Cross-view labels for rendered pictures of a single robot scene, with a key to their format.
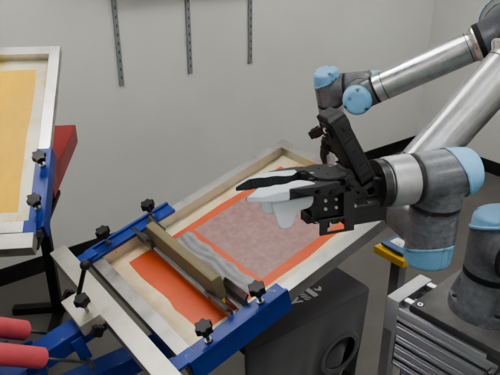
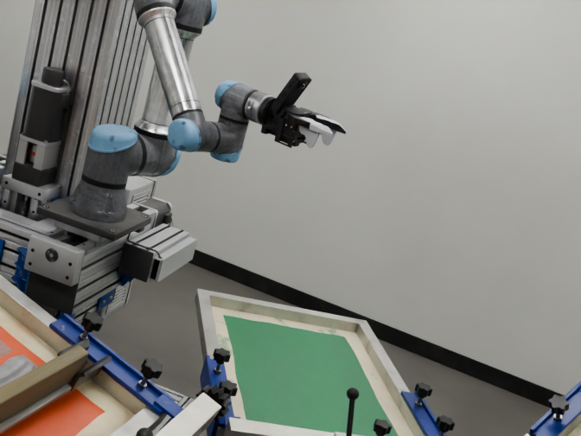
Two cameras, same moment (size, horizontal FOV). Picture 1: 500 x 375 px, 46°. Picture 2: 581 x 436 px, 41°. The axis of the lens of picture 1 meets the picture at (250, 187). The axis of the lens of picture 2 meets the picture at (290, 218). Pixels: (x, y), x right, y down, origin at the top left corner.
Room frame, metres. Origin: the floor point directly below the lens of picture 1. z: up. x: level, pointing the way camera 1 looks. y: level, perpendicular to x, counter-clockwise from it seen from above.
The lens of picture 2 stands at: (1.80, 1.34, 1.91)
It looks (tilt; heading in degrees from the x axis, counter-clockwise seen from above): 15 degrees down; 232
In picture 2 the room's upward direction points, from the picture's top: 16 degrees clockwise
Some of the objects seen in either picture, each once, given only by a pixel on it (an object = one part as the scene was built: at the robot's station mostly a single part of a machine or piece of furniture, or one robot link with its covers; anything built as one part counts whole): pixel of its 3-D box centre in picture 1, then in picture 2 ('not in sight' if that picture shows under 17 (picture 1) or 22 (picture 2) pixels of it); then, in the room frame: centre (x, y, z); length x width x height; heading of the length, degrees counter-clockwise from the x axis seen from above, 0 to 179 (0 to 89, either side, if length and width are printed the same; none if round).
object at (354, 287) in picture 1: (265, 283); not in sight; (1.54, -0.05, 0.95); 0.48 x 0.44 x 0.01; 127
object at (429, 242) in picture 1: (424, 228); (224, 137); (0.81, -0.28, 1.55); 0.11 x 0.08 x 0.11; 18
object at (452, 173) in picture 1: (440, 175); (239, 100); (0.80, -0.29, 1.65); 0.11 x 0.08 x 0.09; 108
